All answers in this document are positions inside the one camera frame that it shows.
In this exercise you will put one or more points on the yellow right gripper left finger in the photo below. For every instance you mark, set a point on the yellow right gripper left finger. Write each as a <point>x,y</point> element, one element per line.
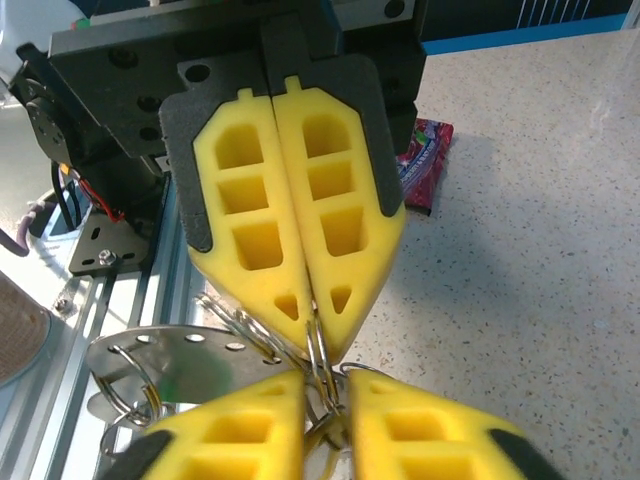
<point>230,440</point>

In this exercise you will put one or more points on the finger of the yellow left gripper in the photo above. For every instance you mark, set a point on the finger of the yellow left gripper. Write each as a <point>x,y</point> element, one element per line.
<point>220,280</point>
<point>350,280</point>

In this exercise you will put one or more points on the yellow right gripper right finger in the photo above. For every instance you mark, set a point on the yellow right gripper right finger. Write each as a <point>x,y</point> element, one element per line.
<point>440,440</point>

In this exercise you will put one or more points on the purple candy bag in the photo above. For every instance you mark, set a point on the purple candy bag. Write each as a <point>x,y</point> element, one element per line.
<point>425,165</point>

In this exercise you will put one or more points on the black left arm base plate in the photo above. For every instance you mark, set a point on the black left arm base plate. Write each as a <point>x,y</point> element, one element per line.
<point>115,240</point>

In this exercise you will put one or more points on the aluminium frame rail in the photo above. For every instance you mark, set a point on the aluminium frame rail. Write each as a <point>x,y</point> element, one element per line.
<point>100,310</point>

